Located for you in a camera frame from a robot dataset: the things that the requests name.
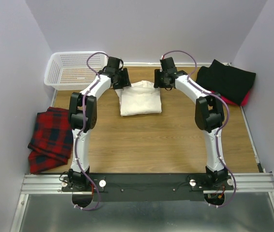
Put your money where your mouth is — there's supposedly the white t shirt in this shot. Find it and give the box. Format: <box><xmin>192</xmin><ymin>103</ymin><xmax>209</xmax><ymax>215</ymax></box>
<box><xmin>115</xmin><ymin>80</ymin><xmax>162</xmax><ymax>116</ymax></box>

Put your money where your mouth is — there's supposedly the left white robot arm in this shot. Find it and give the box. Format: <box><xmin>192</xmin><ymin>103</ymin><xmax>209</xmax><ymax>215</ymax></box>
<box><xmin>68</xmin><ymin>57</ymin><xmax>131</xmax><ymax>191</ymax></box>

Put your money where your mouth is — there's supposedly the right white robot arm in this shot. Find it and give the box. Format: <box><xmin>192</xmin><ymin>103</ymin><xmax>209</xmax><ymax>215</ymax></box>
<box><xmin>154</xmin><ymin>57</ymin><xmax>228</xmax><ymax>189</ymax></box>

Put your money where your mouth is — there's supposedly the white perforated plastic basket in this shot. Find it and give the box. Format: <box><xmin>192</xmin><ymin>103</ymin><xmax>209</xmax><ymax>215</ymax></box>
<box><xmin>44</xmin><ymin>51</ymin><xmax>107</xmax><ymax>90</ymax></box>

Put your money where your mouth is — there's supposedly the black folded shirt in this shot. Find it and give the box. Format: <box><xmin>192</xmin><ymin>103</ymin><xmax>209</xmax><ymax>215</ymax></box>
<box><xmin>196</xmin><ymin>59</ymin><xmax>257</xmax><ymax>107</ymax></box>

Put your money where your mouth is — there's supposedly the red plaid folded shirt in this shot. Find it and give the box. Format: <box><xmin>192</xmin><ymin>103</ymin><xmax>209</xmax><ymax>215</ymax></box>
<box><xmin>28</xmin><ymin>107</ymin><xmax>73</xmax><ymax>174</ymax></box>

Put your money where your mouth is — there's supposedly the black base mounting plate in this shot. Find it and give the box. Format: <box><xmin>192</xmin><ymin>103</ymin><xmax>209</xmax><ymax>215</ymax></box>
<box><xmin>62</xmin><ymin>172</ymin><xmax>233</xmax><ymax>202</ymax></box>

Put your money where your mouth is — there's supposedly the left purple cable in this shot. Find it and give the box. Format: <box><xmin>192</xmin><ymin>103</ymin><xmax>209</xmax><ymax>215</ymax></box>
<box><xmin>73</xmin><ymin>51</ymin><xmax>110</xmax><ymax>212</ymax></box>

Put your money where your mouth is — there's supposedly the purple cable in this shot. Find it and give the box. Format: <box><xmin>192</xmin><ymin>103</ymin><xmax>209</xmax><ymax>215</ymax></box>
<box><xmin>73</xmin><ymin>51</ymin><xmax>110</xmax><ymax>212</ymax></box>
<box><xmin>160</xmin><ymin>50</ymin><xmax>238</xmax><ymax>210</ymax></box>

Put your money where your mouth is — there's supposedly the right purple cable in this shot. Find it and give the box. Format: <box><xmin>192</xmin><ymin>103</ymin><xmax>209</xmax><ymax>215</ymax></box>
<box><xmin>160</xmin><ymin>50</ymin><xmax>238</xmax><ymax>210</ymax></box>

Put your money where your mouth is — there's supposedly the aluminium frame rail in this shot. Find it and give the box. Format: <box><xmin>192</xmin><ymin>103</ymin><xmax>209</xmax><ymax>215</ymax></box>
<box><xmin>21</xmin><ymin>173</ymin><xmax>274</xmax><ymax>194</ymax></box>

